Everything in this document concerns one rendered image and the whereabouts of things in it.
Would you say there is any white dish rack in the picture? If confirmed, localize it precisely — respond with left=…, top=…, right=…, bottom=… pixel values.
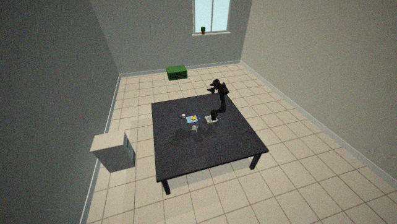
left=191, top=125, right=198, bottom=134

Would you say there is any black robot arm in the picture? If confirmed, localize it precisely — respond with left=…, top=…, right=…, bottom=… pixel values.
left=210, top=82, right=229, bottom=121

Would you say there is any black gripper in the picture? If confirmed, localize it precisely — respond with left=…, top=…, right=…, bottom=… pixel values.
left=207, top=79, right=222, bottom=94

